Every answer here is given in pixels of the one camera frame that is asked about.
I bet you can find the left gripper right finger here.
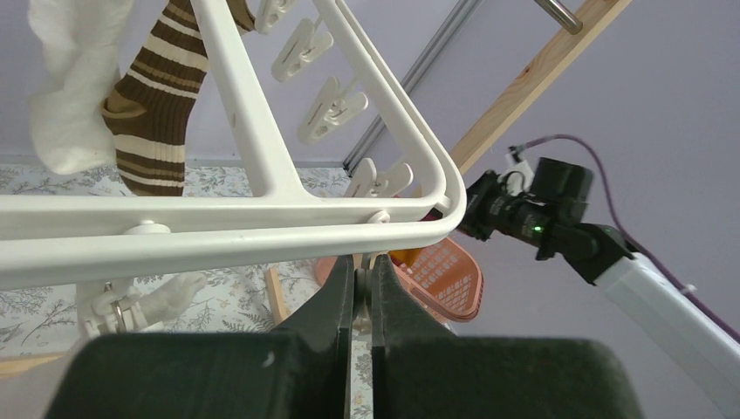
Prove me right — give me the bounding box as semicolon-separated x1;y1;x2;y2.
369;255;642;418

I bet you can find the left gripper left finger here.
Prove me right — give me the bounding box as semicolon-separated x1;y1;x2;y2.
45;256;354;418

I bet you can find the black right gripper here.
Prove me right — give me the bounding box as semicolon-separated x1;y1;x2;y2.
456;170;558;246

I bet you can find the white plastic clip hanger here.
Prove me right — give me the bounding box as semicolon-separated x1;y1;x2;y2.
0;0;469;340

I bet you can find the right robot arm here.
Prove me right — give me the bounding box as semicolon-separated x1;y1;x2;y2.
458;158;739;418

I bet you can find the pink laundry basket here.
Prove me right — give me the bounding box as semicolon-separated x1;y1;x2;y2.
314;237;484;325

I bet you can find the brown white striped sock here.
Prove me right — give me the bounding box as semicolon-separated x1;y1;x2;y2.
101;0;256;198

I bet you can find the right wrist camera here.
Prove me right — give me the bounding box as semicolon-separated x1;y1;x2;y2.
500;147;534;196

